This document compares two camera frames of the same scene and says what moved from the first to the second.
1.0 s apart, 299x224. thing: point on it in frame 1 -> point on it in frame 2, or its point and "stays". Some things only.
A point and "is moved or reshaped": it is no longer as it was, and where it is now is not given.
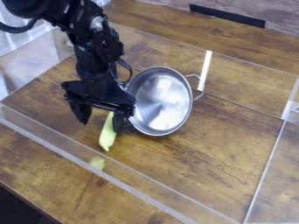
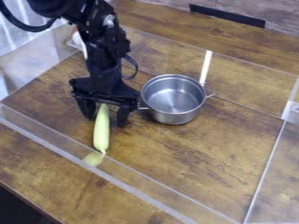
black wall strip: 224,15 stays
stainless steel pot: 164,94 is moved or reshaped
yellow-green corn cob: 108,133 is moved or reshaped
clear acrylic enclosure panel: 60,181 stays
